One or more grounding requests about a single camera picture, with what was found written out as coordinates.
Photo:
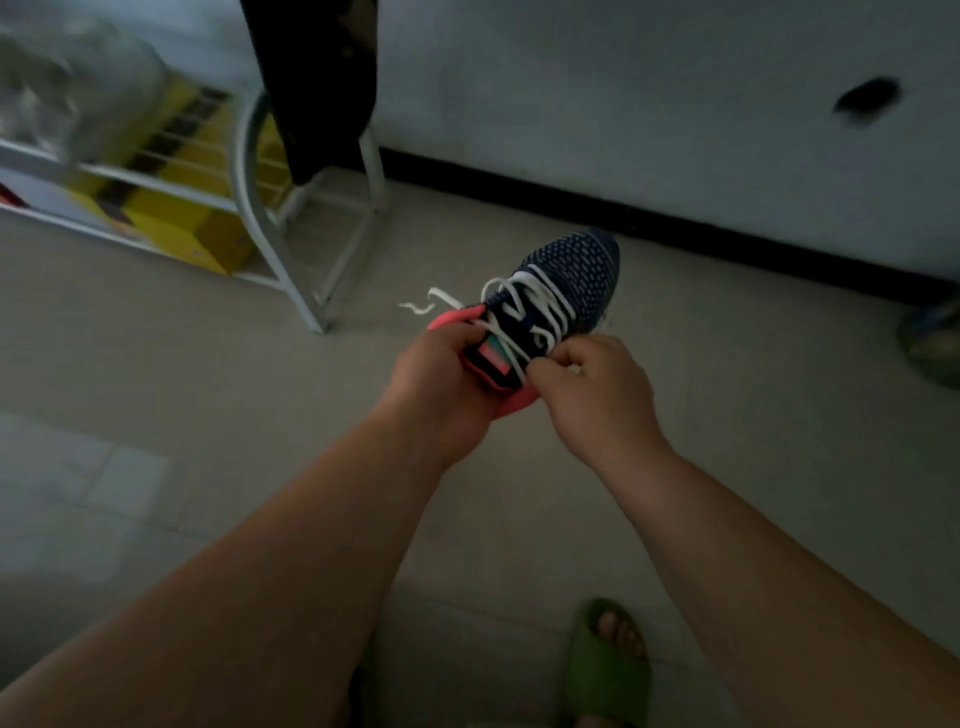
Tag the grey shoe box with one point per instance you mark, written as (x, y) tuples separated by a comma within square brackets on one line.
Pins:
[(45, 202)]

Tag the person's right hand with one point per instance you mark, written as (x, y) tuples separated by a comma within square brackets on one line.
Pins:
[(600, 405)]

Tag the yellow shoe box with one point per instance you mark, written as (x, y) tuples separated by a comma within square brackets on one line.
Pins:
[(187, 217)]

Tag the white metal shoe rack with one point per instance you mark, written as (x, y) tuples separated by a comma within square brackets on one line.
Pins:
[(262, 225)]

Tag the blue knit sneaker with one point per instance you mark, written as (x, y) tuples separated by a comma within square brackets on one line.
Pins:
[(577, 270)]

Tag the green foam slipper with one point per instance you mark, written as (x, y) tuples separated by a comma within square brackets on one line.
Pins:
[(600, 675)]

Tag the person's right leg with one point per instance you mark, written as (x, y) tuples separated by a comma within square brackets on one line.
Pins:
[(621, 636)]

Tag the person's right forearm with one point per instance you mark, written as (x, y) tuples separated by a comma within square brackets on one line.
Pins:
[(795, 600)]

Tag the white shoelace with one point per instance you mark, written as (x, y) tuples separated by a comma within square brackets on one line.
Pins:
[(525, 307)]

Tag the person's left forearm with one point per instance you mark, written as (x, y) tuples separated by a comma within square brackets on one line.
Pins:
[(240, 600)]

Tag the black hanging garment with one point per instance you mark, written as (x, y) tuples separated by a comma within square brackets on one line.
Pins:
[(315, 82)]

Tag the black baseboard strip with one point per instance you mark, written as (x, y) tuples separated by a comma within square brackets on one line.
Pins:
[(660, 225)]

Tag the person's left hand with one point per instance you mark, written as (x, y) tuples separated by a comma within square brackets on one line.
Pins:
[(435, 390)]

